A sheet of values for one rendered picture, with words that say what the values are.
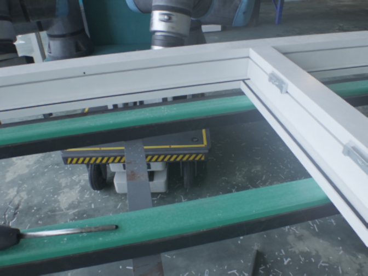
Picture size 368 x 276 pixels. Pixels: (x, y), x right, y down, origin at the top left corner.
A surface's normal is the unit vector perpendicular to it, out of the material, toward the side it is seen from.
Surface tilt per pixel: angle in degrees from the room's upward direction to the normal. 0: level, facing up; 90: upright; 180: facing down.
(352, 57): 90
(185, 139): 0
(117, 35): 90
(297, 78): 0
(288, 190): 0
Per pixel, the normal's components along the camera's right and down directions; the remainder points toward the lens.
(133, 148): -0.04, -0.80
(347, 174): -0.98, 0.15
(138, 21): 0.01, 0.60
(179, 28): 0.46, 0.29
